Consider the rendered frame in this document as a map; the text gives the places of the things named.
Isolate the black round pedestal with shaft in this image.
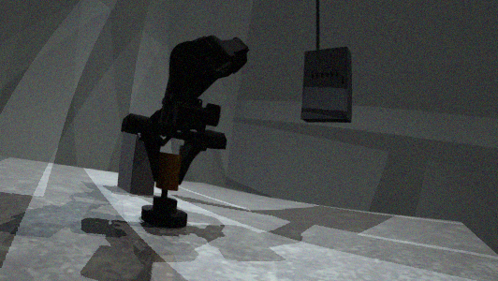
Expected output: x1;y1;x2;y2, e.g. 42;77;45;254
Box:
141;189;187;229

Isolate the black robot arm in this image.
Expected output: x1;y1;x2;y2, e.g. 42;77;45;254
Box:
166;36;249;132

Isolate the orange knob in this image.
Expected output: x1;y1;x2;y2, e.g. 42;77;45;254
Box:
155;152;182;191

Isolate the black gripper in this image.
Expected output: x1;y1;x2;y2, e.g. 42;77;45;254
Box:
121;88;227;185

